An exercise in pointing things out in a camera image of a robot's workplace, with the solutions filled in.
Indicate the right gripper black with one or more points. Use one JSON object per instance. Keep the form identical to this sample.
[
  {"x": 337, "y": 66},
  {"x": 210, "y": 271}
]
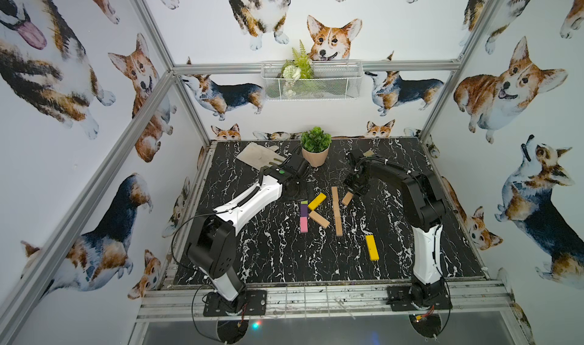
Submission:
[{"x": 360, "y": 191}]

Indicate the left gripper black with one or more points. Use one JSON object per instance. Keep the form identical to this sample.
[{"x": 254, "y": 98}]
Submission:
[{"x": 296, "y": 178}]

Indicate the angled wooden block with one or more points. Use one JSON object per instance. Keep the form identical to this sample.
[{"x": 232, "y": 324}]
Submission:
[{"x": 347, "y": 198}]

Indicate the short yellow block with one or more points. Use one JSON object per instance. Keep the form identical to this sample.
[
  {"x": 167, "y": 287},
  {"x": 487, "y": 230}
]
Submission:
[{"x": 317, "y": 201}]

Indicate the small wooden block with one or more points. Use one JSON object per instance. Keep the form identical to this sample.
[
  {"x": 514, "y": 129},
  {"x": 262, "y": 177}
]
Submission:
[{"x": 335, "y": 194}]

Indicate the pink block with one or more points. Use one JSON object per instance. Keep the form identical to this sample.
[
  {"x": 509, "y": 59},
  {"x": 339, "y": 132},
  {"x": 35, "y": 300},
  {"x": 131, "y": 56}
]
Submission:
[{"x": 304, "y": 224}]

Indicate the long yellow block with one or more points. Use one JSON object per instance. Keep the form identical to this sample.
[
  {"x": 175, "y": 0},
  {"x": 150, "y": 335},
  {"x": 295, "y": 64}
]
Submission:
[{"x": 372, "y": 248}]

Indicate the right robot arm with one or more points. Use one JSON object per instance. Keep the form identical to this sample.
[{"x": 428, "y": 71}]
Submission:
[{"x": 424, "y": 206}]

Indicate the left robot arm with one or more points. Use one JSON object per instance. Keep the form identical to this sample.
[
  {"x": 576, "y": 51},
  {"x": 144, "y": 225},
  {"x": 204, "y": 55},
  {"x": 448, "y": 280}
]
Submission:
[{"x": 212, "y": 242}]

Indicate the potted green plant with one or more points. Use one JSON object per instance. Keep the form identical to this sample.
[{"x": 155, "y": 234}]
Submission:
[{"x": 315, "y": 145}]

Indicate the work glove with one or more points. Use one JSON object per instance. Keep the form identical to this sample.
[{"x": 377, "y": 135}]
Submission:
[{"x": 258, "y": 156}]

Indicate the fern and white flower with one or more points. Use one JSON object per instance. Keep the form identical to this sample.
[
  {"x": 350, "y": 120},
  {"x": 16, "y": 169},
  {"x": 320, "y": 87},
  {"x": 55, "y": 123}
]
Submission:
[{"x": 297, "y": 73}]

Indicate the white wire basket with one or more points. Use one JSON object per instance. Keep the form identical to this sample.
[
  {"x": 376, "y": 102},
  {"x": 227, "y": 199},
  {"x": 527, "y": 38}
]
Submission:
[{"x": 332, "y": 81}]

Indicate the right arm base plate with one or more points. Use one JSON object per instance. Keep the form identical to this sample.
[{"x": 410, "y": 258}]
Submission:
[{"x": 419, "y": 297}]

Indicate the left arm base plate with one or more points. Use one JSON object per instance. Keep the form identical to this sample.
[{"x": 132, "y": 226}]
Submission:
[{"x": 248, "y": 303}]

